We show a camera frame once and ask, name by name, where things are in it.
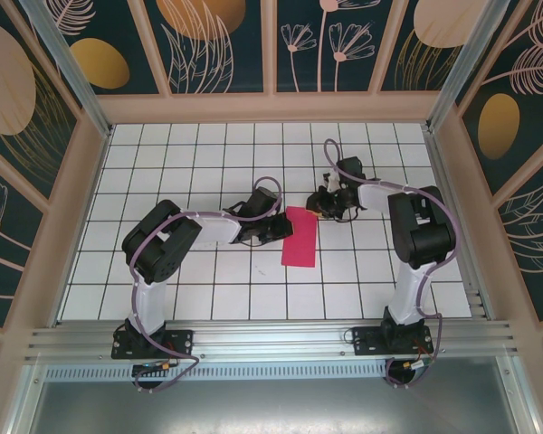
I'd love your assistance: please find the pink paper sheet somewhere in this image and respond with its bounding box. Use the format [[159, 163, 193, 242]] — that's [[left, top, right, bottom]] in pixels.
[[281, 205, 319, 269]]

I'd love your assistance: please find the grey metal sheet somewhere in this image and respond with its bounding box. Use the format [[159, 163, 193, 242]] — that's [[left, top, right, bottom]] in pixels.
[[6, 379, 543, 434]]

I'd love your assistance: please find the aluminium side rail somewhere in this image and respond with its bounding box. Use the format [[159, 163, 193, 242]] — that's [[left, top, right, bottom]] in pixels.
[[423, 126, 497, 320]]

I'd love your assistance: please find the aluminium mounting rail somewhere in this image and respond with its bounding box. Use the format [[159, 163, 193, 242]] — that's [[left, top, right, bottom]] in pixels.
[[24, 318, 524, 363]]

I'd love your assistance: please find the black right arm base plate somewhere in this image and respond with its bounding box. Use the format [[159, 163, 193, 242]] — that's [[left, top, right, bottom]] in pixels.
[[351, 325, 434, 358]]

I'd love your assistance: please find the slotted grey cable duct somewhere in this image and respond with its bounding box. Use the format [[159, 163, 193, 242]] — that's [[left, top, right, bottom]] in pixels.
[[40, 360, 519, 384]]

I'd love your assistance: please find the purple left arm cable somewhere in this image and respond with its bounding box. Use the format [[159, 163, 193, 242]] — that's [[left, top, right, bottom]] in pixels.
[[129, 175, 285, 393]]

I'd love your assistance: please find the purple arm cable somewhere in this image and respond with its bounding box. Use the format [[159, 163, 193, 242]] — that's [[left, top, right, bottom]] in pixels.
[[129, 175, 285, 393], [323, 138, 461, 390]]

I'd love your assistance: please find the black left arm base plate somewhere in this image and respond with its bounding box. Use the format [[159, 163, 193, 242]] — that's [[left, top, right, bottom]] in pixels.
[[110, 328, 195, 361]]

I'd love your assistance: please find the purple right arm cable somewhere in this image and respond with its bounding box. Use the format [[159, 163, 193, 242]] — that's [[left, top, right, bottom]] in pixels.
[[323, 138, 461, 390]]

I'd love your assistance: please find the aluminium frame post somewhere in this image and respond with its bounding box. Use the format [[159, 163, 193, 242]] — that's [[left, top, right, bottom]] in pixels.
[[18, 0, 114, 139], [424, 0, 524, 135]]

